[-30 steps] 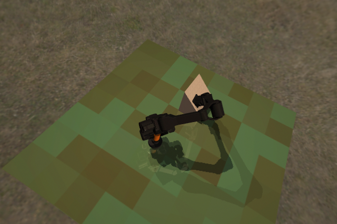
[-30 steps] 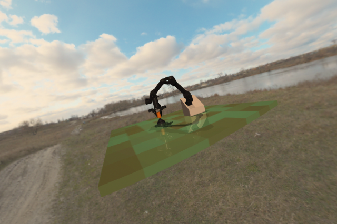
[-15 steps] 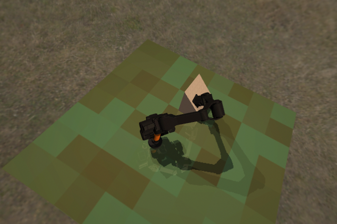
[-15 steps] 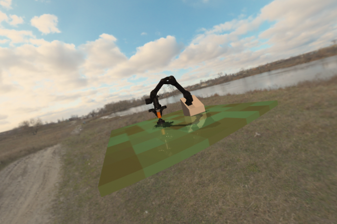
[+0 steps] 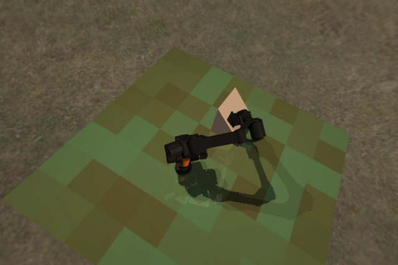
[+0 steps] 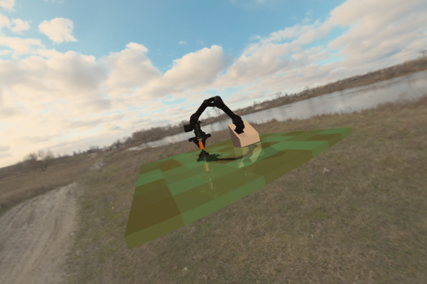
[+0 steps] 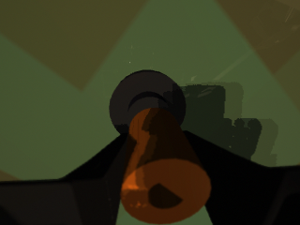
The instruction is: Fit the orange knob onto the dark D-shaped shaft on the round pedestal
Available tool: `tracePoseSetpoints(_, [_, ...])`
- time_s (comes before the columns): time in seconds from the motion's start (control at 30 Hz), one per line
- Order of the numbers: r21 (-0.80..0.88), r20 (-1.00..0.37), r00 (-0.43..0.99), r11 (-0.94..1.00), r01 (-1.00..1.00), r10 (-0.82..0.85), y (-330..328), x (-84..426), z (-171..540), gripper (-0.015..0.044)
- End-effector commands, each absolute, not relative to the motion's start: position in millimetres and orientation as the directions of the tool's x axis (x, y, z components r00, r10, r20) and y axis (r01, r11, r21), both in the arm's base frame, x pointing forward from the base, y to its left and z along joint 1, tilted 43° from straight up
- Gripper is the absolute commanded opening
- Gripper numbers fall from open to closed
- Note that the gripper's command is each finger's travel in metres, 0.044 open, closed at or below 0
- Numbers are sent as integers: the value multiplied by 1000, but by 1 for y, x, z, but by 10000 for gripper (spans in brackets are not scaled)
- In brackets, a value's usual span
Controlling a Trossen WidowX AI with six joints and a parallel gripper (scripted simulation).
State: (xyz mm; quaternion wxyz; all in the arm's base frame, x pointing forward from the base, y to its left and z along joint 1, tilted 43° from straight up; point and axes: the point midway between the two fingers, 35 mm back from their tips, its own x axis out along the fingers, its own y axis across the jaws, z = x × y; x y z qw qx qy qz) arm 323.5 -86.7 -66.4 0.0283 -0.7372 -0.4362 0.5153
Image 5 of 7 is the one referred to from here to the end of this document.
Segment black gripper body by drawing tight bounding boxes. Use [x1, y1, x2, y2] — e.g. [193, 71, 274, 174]
[166, 150, 208, 163]

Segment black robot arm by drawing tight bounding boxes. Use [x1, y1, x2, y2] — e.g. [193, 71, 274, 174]
[165, 109, 266, 158]

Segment orange knob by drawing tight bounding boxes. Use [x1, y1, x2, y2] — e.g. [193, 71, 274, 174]
[181, 158, 190, 167]

